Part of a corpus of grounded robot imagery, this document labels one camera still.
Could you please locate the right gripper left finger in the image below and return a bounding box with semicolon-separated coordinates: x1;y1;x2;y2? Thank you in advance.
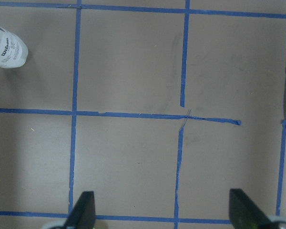
63;191;96;229

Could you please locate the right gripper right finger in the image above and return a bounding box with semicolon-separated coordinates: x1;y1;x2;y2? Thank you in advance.
229;188;272;229

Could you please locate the clear tennis ball can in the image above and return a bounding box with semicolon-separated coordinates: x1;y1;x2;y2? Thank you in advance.
0;27;28;69

